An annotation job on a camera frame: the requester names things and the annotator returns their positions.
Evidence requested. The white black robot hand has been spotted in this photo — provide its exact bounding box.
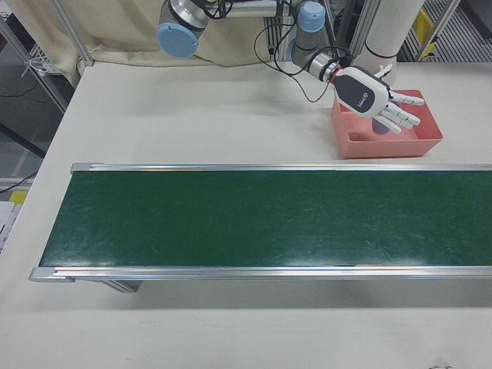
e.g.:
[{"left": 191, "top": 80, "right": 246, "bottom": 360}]
[{"left": 332, "top": 64, "right": 426, "bottom": 135}]

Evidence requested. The blue plastic cup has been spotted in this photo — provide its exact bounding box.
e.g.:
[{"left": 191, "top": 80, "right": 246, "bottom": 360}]
[{"left": 371, "top": 117, "right": 391, "bottom": 137}]

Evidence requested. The pink plastic box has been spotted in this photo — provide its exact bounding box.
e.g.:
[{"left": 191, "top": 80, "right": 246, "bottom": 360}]
[{"left": 330, "top": 89, "right": 444, "bottom": 159}]

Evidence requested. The white cylindrical column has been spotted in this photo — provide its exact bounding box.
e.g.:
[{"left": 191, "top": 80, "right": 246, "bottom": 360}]
[{"left": 347, "top": 0, "right": 424, "bottom": 91}]

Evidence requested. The green conveyor belt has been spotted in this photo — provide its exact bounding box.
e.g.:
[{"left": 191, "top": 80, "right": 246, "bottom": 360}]
[{"left": 29, "top": 161, "right": 492, "bottom": 295}]

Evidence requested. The beige curtain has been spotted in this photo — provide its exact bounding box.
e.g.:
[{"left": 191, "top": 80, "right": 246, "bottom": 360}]
[{"left": 7, "top": 0, "right": 301, "bottom": 67}]

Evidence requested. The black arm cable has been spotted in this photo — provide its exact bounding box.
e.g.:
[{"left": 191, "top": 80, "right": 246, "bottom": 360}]
[{"left": 255, "top": 0, "right": 349, "bottom": 104}]

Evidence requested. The aluminium frame post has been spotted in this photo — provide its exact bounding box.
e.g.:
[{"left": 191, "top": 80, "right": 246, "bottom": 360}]
[{"left": 53, "top": 0, "right": 95, "bottom": 68}]

